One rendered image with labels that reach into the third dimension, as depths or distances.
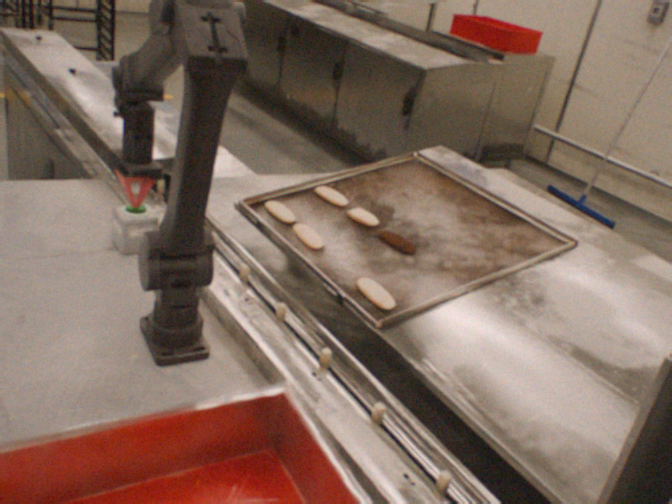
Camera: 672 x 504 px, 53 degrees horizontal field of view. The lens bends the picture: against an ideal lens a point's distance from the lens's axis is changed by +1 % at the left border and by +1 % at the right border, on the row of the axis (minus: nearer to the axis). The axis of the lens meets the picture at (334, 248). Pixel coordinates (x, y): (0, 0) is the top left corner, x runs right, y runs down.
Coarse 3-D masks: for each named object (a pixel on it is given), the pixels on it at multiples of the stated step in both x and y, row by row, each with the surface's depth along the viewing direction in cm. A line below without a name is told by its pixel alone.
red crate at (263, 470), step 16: (272, 448) 91; (208, 464) 87; (224, 464) 87; (240, 464) 88; (256, 464) 88; (272, 464) 89; (144, 480) 83; (160, 480) 83; (176, 480) 84; (192, 480) 84; (208, 480) 84; (224, 480) 85; (240, 480) 85; (256, 480) 86; (272, 480) 86; (288, 480) 87; (96, 496) 80; (112, 496) 80; (128, 496) 80; (144, 496) 81; (160, 496) 81; (176, 496) 82; (192, 496) 82; (208, 496) 82; (224, 496) 83; (240, 496) 83; (256, 496) 84; (272, 496) 84; (288, 496) 84
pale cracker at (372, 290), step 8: (360, 280) 121; (368, 280) 120; (360, 288) 119; (368, 288) 118; (376, 288) 118; (368, 296) 117; (376, 296) 116; (384, 296) 116; (376, 304) 115; (384, 304) 115; (392, 304) 115
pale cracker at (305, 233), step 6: (294, 228) 136; (300, 228) 135; (306, 228) 135; (300, 234) 134; (306, 234) 133; (312, 234) 133; (306, 240) 132; (312, 240) 131; (318, 240) 132; (312, 246) 130; (318, 246) 130
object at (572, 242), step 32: (384, 160) 163; (288, 192) 150; (352, 192) 151; (448, 192) 152; (480, 192) 152; (288, 224) 138; (320, 224) 139; (448, 224) 140; (512, 224) 141; (544, 224) 140; (384, 256) 129; (416, 256) 129; (544, 256) 129; (352, 288) 120; (384, 320) 110
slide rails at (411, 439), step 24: (168, 192) 154; (240, 264) 130; (264, 288) 123; (288, 312) 117; (312, 336) 112; (312, 360) 106; (336, 360) 107; (336, 384) 102; (360, 384) 103; (360, 408) 98; (384, 432) 94; (408, 432) 95; (432, 456) 91; (456, 480) 88
